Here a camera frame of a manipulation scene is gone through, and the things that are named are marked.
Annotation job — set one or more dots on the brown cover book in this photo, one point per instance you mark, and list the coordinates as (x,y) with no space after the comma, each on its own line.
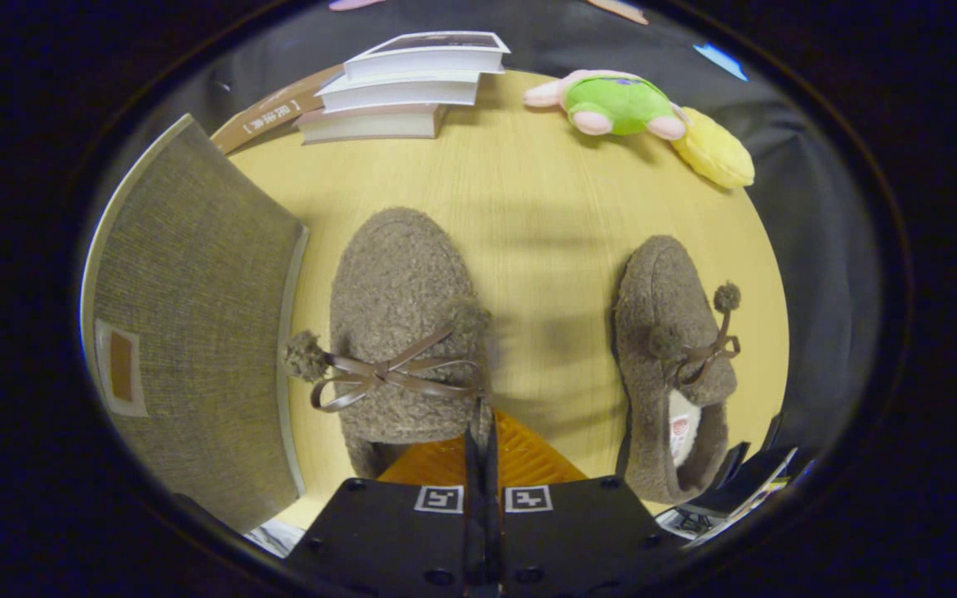
(279,112)

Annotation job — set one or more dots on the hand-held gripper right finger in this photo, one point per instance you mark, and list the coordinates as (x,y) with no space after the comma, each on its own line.
(570,540)

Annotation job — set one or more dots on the white book with portrait cover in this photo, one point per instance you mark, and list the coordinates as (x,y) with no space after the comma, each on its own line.
(424,60)

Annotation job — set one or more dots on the white book with pink edge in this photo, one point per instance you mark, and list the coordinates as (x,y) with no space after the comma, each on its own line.
(370,124)

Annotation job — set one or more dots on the brown fuzzy slipper shoe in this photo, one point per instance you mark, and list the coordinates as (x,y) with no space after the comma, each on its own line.
(399,316)
(669,332)

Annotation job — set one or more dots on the thick white book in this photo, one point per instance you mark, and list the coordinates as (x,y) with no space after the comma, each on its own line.
(399,93)

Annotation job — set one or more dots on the black and white flat board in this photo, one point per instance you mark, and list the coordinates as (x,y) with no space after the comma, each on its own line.
(740,490)

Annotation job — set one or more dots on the grey fabric storage box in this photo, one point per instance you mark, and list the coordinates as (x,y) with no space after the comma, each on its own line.
(196,332)

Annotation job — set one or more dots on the yellow plush toy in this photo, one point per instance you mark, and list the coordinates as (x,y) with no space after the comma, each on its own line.
(715,154)

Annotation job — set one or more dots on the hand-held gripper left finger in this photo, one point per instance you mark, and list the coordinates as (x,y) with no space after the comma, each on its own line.
(395,540)

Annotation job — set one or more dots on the green and pink plush toy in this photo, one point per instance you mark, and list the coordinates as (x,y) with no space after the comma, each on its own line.
(615,104)

